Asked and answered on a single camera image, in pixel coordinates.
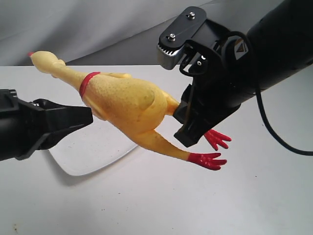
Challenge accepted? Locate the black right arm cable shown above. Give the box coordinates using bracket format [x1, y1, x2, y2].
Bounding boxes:
[179, 30, 313, 156]

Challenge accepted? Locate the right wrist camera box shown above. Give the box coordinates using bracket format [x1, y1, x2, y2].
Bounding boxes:
[157, 6, 207, 70]

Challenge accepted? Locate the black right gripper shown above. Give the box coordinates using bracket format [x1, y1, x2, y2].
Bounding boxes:
[173, 19, 256, 147]

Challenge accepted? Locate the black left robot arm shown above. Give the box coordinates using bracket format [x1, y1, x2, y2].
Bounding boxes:
[0, 89, 93, 161]

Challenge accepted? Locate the white square plate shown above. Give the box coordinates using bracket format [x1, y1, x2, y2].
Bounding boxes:
[49, 117, 137, 176]

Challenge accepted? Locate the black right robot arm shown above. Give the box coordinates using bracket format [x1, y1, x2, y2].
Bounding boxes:
[174, 0, 313, 156]

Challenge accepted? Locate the grey backdrop cloth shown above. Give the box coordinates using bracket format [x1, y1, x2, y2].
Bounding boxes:
[0, 0, 279, 66]

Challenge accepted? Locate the yellow rubber chicken toy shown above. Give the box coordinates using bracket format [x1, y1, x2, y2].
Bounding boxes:
[29, 51, 227, 170]

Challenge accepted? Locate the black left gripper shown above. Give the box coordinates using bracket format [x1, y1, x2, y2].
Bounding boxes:
[9, 97, 93, 161]

